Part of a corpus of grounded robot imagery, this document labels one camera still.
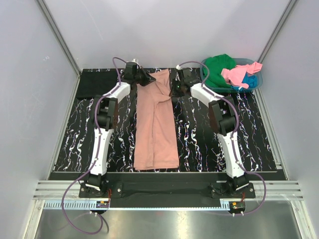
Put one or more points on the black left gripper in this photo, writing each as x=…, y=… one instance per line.
x=147, y=79

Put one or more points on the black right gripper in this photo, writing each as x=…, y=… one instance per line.
x=174, y=93

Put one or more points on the dusty pink t shirt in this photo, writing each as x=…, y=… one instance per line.
x=156, y=142

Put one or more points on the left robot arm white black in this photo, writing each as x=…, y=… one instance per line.
x=105, y=110

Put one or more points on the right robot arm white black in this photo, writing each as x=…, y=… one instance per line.
x=224, y=121

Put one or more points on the green t shirt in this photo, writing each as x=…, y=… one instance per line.
x=215, y=65

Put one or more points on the folded black t shirt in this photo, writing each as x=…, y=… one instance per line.
x=96, y=82

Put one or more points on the bright pink t shirt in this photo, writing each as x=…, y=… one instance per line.
x=234, y=77

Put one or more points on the blue plastic laundry basket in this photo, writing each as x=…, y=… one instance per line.
x=239, y=61

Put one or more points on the blue t shirt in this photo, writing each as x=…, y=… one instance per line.
x=250, y=80

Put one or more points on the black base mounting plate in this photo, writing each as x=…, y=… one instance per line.
x=166, y=190

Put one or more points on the right orange connector box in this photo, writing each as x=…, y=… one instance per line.
x=238, y=205

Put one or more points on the orange connector box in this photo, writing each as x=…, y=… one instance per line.
x=102, y=204
x=238, y=205

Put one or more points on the left orange connector box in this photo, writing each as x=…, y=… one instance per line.
x=102, y=204

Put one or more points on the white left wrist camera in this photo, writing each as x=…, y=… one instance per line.
x=135, y=61

